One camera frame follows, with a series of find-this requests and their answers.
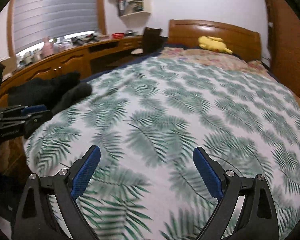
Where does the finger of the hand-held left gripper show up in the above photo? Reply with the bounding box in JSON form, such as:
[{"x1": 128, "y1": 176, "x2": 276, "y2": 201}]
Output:
[
  {"x1": 0, "y1": 104, "x2": 47, "y2": 120},
  {"x1": 0, "y1": 110, "x2": 53, "y2": 139}
]

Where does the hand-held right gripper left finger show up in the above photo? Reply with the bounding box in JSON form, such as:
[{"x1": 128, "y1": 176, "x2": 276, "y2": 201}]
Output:
[{"x1": 12, "y1": 145, "x2": 101, "y2": 240}]

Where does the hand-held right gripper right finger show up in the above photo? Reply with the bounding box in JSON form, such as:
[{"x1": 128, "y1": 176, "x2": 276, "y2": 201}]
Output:
[{"x1": 192, "y1": 147, "x2": 280, "y2": 240}]

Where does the black buttoned coat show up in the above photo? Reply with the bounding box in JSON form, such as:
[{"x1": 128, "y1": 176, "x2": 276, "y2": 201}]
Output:
[{"x1": 7, "y1": 71, "x2": 81, "y2": 105}]

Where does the person's left hand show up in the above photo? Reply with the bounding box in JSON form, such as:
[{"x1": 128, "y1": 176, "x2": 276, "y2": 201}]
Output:
[{"x1": 0, "y1": 146, "x2": 14, "y2": 170}]

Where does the dark grey garment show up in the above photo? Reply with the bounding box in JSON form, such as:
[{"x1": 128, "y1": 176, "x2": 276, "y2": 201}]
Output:
[{"x1": 51, "y1": 82, "x2": 93, "y2": 115}]

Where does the wooden desk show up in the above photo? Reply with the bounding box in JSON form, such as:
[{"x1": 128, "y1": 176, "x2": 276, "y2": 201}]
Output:
[{"x1": 0, "y1": 35, "x2": 144, "y2": 98}]

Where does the leaf print bedsheet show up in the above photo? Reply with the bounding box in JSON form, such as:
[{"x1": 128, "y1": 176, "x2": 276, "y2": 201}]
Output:
[{"x1": 24, "y1": 56, "x2": 300, "y2": 240}]

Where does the pink bottle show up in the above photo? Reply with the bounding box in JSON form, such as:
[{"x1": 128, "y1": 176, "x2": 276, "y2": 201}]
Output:
[{"x1": 42, "y1": 37, "x2": 54, "y2": 55}]

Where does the grey window blind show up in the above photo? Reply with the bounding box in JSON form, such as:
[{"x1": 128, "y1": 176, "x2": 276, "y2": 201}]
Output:
[{"x1": 12, "y1": 0, "x2": 100, "y2": 54}]

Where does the floral quilt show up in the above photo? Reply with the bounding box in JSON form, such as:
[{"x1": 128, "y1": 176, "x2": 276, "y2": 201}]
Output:
[{"x1": 157, "y1": 46, "x2": 273, "y2": 73}]

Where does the yellow plush toy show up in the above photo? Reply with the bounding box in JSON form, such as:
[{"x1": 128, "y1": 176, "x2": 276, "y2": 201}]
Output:
[{"x1": 198, "y1": 36, "x2": 233, "y2": 54}]

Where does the dark wooden chair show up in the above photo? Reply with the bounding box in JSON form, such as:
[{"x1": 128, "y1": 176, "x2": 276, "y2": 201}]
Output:
[{"x1": 131, "y1": 27, "x2": 168, "y2": 55}]

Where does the wooden bed headboard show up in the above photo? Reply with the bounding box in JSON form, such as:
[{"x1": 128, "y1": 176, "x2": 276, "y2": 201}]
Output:
[{"x1": 168, "y1": 19, "x2": 262, "y2": 62}]

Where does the wooden louvered wardrobe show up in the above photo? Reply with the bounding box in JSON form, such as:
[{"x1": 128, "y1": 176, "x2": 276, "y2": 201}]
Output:
[{"x1": 264, "y1": 0, "x2": 300, "y2": 100}]

